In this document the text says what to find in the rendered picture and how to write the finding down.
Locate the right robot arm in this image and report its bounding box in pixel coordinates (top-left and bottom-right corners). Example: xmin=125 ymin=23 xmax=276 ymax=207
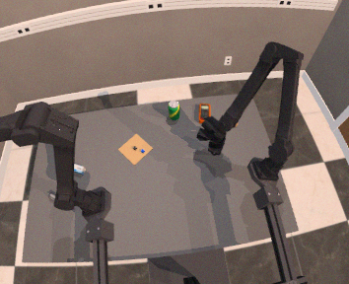
xmin=197 ymin=41 xmax=304 ymax=181

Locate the small white and blue box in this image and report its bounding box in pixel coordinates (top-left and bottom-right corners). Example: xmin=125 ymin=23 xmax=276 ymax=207
xmin=74 ymin=164 xmax=86 ymax=175

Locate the orange flat mat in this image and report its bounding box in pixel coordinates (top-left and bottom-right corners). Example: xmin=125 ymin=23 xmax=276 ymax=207
xmin=118 ymin=134 xmax=153 ymax=166

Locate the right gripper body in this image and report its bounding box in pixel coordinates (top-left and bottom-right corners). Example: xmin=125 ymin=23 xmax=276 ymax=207
xmin=208 ymin=138 xmax=226 ymax=155

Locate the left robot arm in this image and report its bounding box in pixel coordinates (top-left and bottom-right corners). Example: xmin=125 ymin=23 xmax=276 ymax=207
xmin=0 ymin=102 xmax=105 ymax=217

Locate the green and yellow can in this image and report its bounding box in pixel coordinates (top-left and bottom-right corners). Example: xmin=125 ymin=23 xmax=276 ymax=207
xmin=168 ymin=101 xmax=180 ymax=120

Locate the orange digital multimeter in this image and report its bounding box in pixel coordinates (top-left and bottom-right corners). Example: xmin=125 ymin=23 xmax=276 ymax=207
xmin=199 ymin=104 xmax=210 ymax=123

